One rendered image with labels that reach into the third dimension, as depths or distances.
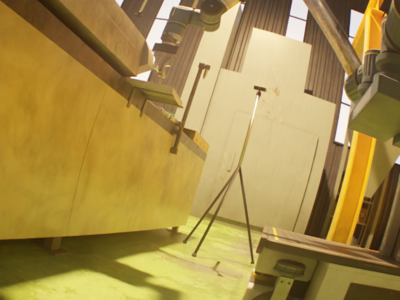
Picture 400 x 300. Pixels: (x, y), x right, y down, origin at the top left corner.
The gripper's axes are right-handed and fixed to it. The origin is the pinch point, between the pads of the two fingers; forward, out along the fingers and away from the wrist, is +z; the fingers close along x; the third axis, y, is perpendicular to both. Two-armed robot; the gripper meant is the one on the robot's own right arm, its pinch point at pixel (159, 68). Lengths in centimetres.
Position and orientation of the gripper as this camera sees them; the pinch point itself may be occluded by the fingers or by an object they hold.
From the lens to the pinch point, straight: 206.6
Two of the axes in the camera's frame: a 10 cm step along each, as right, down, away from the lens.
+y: 1.7, 1.2, 9.8
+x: -9.4, -2.7, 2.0
